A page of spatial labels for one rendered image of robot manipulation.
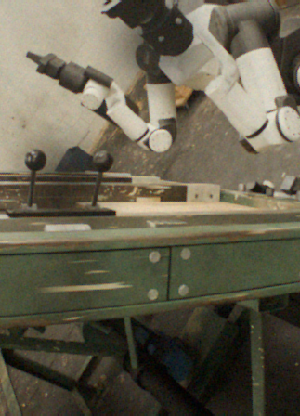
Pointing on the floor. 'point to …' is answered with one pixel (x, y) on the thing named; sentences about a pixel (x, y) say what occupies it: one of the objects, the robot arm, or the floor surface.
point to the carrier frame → (196, 348)
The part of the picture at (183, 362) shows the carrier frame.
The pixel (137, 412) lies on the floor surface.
